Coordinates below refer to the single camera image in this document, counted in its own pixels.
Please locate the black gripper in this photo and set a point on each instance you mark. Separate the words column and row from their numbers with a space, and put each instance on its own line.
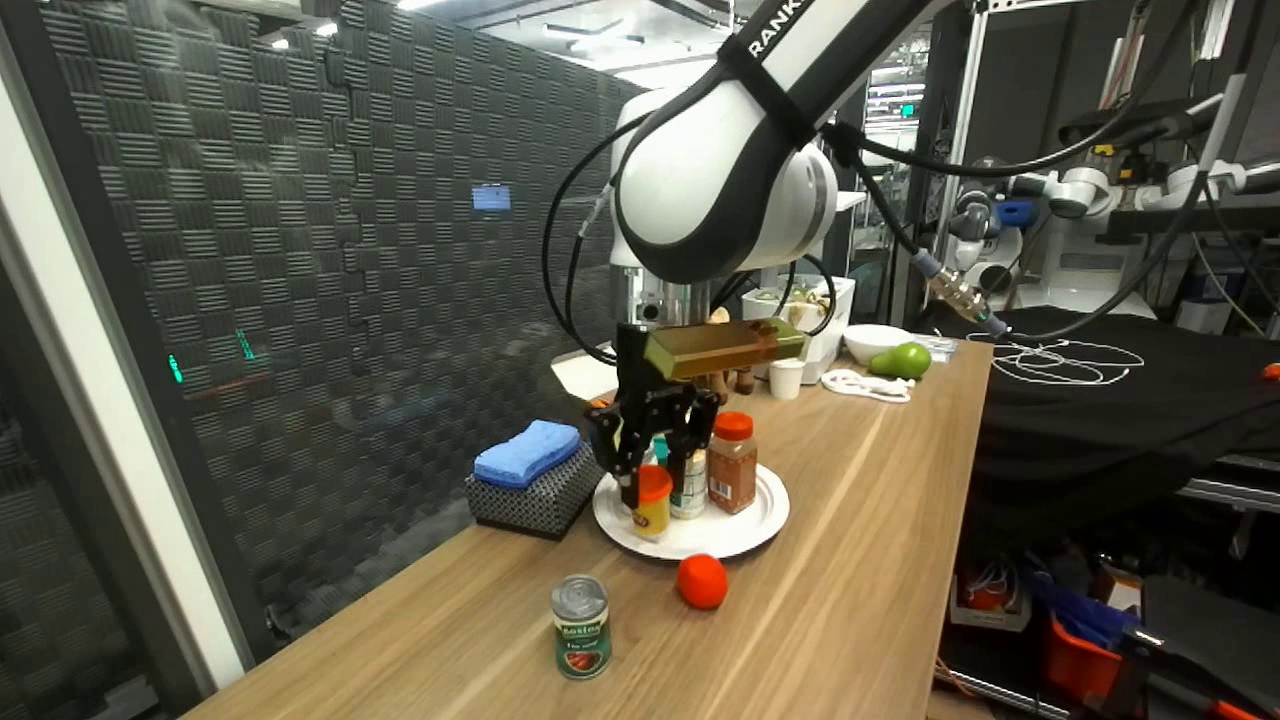
column 644, row 406

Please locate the orange lid small jar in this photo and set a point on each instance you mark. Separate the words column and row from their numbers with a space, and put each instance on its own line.
column 652, row 493

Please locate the green label white pill bottle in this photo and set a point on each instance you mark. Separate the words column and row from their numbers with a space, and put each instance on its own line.
column 692, row 486

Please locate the orange lid spice jar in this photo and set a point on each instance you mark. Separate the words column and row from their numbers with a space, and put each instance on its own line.
column 735, row 462

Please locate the orange strawberry plushie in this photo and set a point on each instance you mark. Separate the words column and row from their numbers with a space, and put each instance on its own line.
column 700, row 583

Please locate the teal cap small bottle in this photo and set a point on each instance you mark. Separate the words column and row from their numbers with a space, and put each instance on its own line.
column 657, row 448

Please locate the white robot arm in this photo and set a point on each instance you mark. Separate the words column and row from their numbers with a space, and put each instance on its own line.
column 729, row 174

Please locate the white round plate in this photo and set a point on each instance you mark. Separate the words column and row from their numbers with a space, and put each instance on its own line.
column 708, row 534

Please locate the yellow open cardboard box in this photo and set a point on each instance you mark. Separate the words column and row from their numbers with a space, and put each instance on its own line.
column 587, row 378

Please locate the blue sponge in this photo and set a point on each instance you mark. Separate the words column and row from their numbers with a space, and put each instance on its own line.
column 531, row 455

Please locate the white paper cup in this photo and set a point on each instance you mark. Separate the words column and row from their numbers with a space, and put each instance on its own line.
column 785, row 378

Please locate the green label tin can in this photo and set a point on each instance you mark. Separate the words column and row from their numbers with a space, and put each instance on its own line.
column 581, row 625

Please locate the white appliance with leaves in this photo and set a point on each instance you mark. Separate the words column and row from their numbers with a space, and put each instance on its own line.
column 817, row 310

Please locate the white bowl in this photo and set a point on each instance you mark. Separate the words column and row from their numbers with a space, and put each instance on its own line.
column 866, row 341

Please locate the green pear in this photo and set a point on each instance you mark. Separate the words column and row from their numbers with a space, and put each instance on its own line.
column 905, row 363

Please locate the black cloth covered table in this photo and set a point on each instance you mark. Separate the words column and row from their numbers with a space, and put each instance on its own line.
column 1066, row 456

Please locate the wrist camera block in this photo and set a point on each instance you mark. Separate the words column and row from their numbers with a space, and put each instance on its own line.
column 700, row 348

